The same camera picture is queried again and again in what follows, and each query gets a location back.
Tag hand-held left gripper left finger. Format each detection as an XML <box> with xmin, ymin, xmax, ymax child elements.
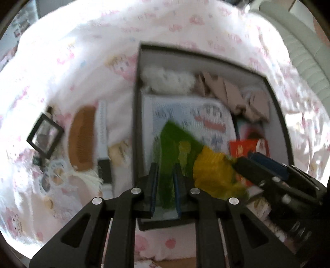
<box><xmin>29</xmin><ymin>162</ymin><xmax>159</xmax><ymax>268</ymax></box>

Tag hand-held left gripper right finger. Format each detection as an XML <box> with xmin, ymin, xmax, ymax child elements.
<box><xmin>172</xmin><ymin>163</ymin><xmax>301</xmax><ymax>268</ymax></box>

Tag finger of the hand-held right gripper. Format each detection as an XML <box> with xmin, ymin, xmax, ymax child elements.
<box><xmin>249</xmin><ymin>152</ymin><xmax>289</xmax><ymax>181</ymax></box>
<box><xmin>232</xmin><ymin>156</ymin><xmax>280</xmax><ymax>196</ymax></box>

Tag green packet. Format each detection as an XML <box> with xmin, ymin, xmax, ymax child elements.
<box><xmin>152</xmin><ymin>121</ymin><xmax>204</xmax><ymax>209</ymax></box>

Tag yellow packet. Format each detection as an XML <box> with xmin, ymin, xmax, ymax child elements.
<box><xmin>193</xmin><ymin>147</ymin><xmax>249</xmax><ymax>199</ymax></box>

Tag black rainbow print box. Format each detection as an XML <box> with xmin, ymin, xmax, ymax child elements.
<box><xmin>236</xmin><ymin>119</ymin><xmax>266</xmax><ymax>141</ymax></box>

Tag cartoon printed bead packet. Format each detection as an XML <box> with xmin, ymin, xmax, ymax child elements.
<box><xmin>143</xmin><ymin>94</ymin><xmax>236</xmax><ymax>165</ymax></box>

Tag white fluffy plush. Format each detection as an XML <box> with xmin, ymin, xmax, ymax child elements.
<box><xmin>75</xmin><ymin>169</ymin><xmax>104</xmax><ymax>192</ymax></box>
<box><xmin>140</xmin><ymin>66</ymin><xmax>195</xmax><ymax>94</ymax></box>

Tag black storage box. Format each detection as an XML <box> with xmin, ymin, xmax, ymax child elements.
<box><xmin>131</xmin><ymin>42</ymin><xmax>296</xmax><ymax>231</ymax></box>

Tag red packet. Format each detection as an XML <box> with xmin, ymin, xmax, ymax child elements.
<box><xmin>229</xmin><ymin>139</ymin><xmax>271</xmax><ymax>186</ymax></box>

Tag pink printed bedsheet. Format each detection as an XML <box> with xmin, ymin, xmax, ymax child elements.
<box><xmin>135</xmin><ymin>223</ymin><xmax>199</xmax><ymax>261</ymax></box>

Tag beige angular pieces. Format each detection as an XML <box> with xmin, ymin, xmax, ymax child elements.
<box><xmin>193</xmin><ymin>72</ymin><xmax>271</xmax><ymax>121</ymax></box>

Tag wooden comb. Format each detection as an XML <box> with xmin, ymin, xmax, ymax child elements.
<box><xmin>67</xmin><ymin>106</ymin><xmax>98</xmax><ymax>172</ymax></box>

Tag lace trimmed cartoon pouch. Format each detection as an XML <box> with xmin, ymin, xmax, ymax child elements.
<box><xmin>40</xmin><ymin>158</ymin><xmax>78</xmax><ymax>194</ymax></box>

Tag pale padded headboard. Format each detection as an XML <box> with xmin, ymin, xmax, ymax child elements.
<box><xmin>258</xmin><ymin>0</ymin><xmax>330</xmax><ymax>98</ymax></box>

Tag black framed square mirror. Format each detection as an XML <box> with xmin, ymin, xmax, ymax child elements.
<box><xmin>26</xmin><ymin>112</ymin><xmax>64</xmax><ymax>159</ymax></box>

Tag pink cartoon printed blanket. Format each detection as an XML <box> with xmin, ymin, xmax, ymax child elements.
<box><xmin>0</xmin><ymin>0</ymin><xmax>330</xmax><ymax>248</ymax></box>

